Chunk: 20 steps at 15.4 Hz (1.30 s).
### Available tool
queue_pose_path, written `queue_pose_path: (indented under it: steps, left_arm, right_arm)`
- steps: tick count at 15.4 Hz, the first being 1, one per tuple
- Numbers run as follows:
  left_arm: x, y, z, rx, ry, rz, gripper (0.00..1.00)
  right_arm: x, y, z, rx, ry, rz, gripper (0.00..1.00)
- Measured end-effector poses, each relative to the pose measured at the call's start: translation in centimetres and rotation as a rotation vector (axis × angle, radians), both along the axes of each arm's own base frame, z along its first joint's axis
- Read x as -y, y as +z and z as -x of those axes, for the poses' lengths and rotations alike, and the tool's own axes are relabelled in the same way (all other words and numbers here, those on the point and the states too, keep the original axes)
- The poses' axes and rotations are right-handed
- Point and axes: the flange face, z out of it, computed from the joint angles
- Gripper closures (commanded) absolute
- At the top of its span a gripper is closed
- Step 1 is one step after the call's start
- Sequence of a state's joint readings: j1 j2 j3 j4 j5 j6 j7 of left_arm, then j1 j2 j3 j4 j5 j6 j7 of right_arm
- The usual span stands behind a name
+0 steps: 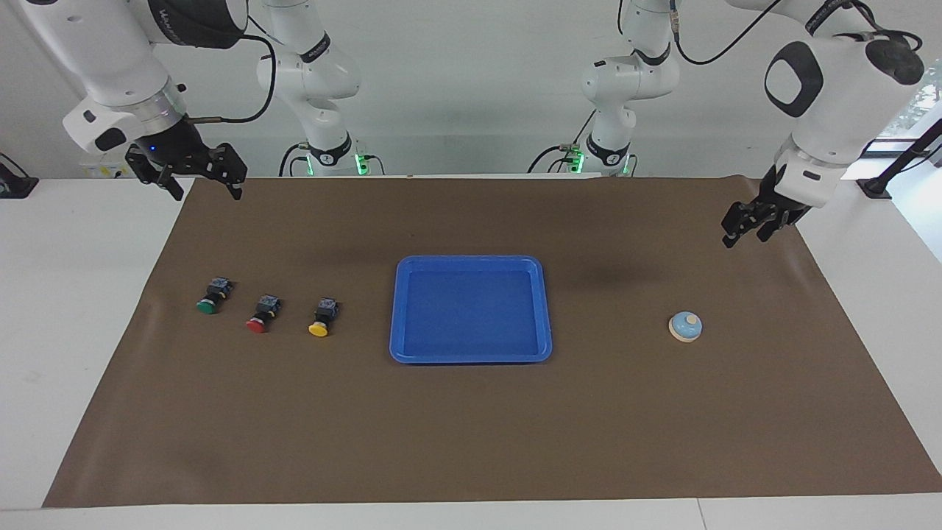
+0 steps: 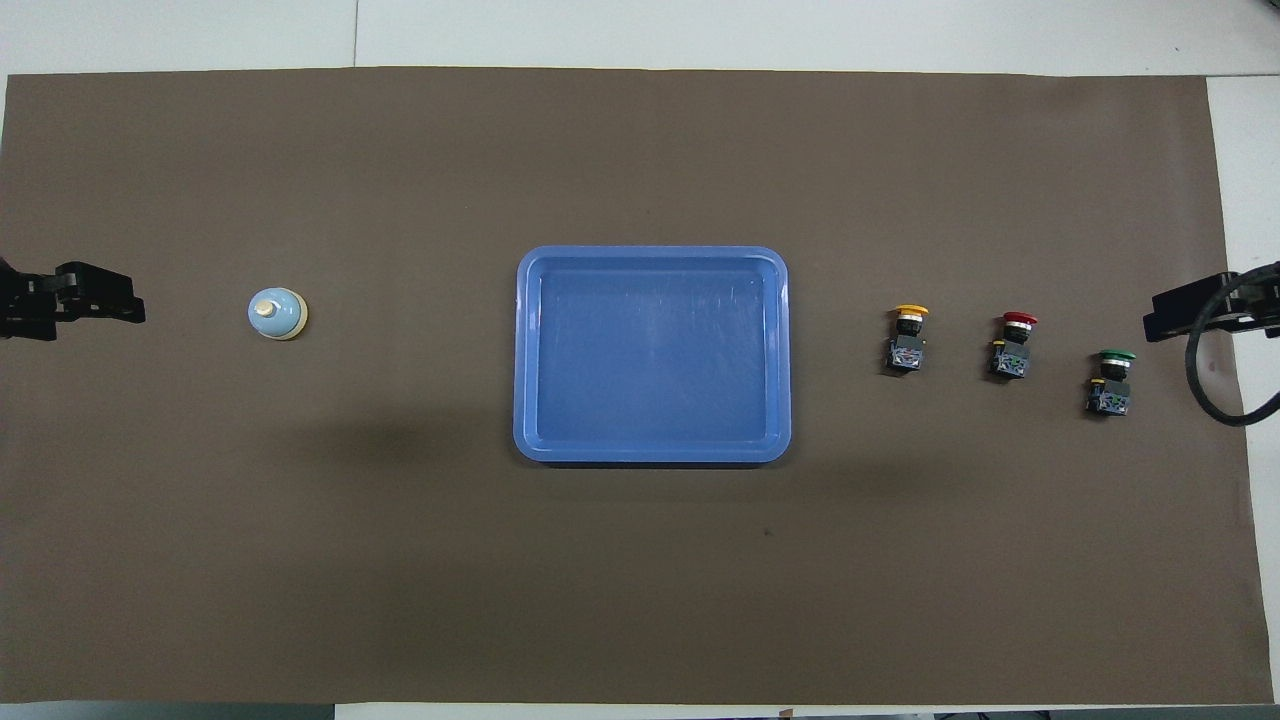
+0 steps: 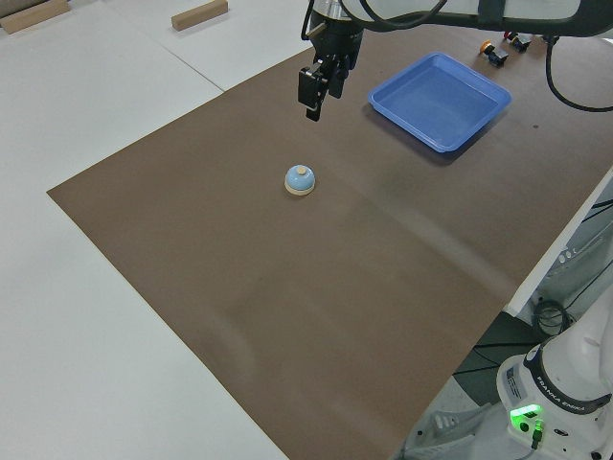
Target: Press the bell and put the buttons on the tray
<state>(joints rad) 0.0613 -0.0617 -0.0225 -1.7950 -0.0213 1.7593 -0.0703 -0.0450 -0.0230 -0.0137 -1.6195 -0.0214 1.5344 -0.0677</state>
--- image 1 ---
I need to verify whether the blue plastic tray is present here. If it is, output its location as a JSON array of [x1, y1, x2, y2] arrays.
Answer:
[[389, 255, 553, 366]]

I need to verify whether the yellow push button switch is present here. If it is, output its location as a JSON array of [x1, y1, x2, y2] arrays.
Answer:
[[308, 297, 340, 339]]

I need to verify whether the window with green foliage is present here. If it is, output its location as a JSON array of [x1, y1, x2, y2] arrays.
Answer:
[[879, 74, 942, 142]]

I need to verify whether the red push button switch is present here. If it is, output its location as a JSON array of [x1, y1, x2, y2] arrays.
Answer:
[[245, 294, 283, 335]]

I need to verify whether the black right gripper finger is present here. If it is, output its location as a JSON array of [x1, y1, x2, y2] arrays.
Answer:
[[125, 145, 185, 202], [208, 143, 248, 201]]

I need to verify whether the white wall outlet box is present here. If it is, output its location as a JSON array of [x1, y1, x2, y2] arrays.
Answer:
[[79, 151, 133, 180]]

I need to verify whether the brown table mat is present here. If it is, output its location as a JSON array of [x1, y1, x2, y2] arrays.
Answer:
[[42, 175, 942, 509]]

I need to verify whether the black arm base cable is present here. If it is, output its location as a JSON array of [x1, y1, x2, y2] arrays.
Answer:
[[278, 142, 311, 177], [526, 110, 598, 175]]

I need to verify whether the black right arm base cable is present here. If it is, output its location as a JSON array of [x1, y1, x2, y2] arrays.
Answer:
[[278, 142, 311, 177]]

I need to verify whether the green push button switch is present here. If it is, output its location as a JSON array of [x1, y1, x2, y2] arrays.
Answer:
[[196, 277, 234, 316]]

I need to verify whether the black left arm base cable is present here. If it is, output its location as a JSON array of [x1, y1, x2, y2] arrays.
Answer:
[[526, 110, 598, 175]]

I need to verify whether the black low mount base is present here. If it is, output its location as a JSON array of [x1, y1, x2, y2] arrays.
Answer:
[[0, 152, 39, 199]]

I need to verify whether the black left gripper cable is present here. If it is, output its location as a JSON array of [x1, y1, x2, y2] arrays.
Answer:
[[671, 0, 924, 66]]

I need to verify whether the black stand with slanted rod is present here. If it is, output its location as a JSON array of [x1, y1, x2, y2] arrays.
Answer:
[[857, 118, 942, 199]]

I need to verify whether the light blue desk bell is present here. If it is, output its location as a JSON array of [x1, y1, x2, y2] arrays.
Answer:
[[668, 311, 704, 345]]

